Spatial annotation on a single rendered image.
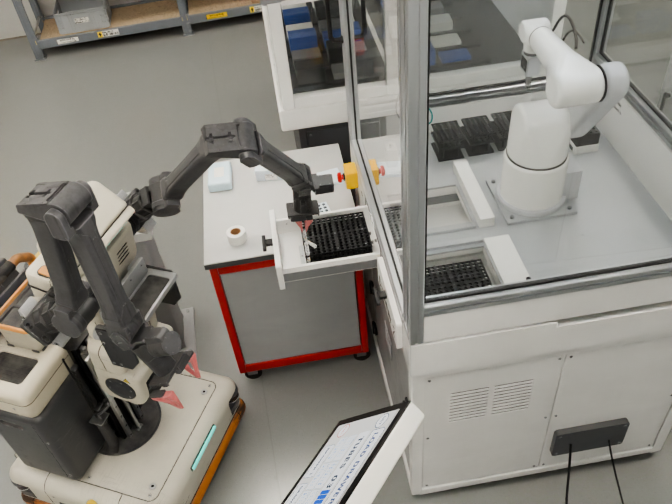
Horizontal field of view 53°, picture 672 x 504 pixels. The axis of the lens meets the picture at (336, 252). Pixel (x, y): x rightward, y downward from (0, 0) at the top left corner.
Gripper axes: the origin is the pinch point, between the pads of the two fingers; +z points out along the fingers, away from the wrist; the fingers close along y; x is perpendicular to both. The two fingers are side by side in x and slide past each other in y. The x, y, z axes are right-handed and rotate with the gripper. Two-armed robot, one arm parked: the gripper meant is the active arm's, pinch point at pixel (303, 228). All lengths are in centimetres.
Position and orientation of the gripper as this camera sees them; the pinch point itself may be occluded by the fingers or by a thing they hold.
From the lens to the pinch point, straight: 222.3
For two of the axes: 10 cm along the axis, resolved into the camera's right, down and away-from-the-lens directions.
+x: 1.6, 6.9, -7.1
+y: -9.9, 1.2, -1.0
